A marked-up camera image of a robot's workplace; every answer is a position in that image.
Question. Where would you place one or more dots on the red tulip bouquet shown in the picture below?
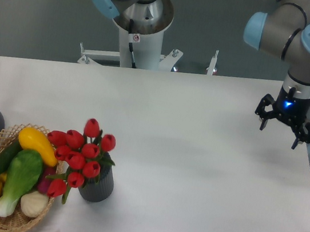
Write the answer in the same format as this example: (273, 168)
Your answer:
(83, 153)

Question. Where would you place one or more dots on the yellow squash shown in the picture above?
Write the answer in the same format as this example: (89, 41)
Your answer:
(31, 138)

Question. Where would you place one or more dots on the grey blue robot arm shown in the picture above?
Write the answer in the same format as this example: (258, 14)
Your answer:
(284, 34)

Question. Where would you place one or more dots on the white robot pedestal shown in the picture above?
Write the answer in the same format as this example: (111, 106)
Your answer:
(141, 32)

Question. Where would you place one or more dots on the green bok choy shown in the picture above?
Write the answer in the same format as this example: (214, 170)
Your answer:
(23, 173)

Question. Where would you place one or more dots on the dark grey ribbed vase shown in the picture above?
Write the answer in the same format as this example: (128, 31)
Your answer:
(99, 191)

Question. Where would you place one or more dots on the white garlic bulb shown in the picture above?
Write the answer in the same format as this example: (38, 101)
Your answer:
(32, 204)

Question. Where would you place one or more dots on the green cucumber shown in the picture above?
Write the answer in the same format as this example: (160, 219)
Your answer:
(7, 155)

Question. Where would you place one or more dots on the white metal base frame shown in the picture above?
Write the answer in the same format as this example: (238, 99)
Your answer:
(102, 56)

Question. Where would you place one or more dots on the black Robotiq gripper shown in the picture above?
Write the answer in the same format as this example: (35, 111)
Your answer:
(288, 109)

